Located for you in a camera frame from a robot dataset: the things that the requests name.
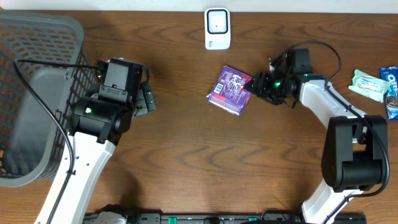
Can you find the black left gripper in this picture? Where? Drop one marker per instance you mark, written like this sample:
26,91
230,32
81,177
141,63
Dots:
146,101

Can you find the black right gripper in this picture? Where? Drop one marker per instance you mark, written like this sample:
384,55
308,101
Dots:
261,86

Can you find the red purple snack bag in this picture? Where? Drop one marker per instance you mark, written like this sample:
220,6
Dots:
228,92

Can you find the light teal snack packet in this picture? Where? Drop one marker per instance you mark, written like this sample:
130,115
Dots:
369,86

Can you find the blue snack wrapper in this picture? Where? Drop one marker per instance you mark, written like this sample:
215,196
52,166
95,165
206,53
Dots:
390,74

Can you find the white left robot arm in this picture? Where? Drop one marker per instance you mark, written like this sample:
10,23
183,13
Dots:
97,121

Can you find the grey plastic mesh basket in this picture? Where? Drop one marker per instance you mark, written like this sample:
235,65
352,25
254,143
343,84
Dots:
44,70

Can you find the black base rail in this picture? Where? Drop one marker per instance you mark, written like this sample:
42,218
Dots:
156,218

